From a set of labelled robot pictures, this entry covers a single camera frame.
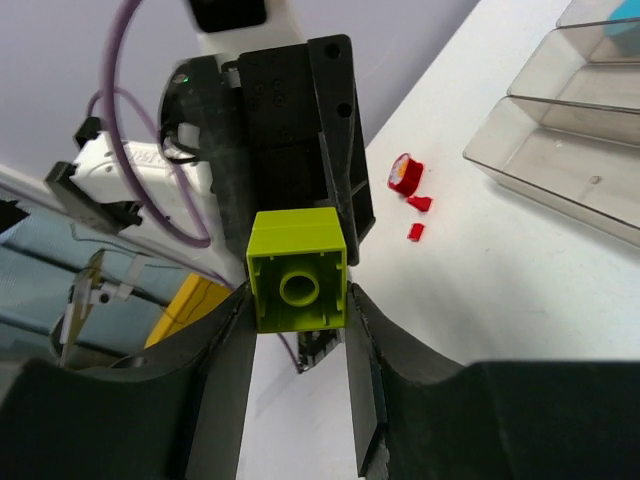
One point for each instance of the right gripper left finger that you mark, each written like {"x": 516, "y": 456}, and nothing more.
{"x": 173, "y": 411}

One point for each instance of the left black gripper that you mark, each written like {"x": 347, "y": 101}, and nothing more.
{"x": 279, "y": 128}

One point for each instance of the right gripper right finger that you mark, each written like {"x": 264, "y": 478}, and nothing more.
{"x": 420, "y": 415}

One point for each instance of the green lego brick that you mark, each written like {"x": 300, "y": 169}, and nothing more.
{"x": 297, "y": 264}

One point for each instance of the red round lego piece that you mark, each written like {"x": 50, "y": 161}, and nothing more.
{"x": 405, "y": 175}

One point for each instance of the teal round lego piece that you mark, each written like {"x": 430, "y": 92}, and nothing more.
{"x": 623, "y": 27}

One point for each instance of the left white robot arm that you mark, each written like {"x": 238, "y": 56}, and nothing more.
{"x": 229, "y": 29}

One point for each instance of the small red lego piece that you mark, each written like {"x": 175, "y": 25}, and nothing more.
{"x": 420, "y": 203}

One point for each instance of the small red lego tile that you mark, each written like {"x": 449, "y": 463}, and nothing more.
{"x": 416, "y": 232}

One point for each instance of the clear tiered acrylic container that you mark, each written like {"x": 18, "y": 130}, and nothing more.
{"x": 566, "y": 134}

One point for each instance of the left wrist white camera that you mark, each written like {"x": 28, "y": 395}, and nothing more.
{"x": 142, "y": 189}

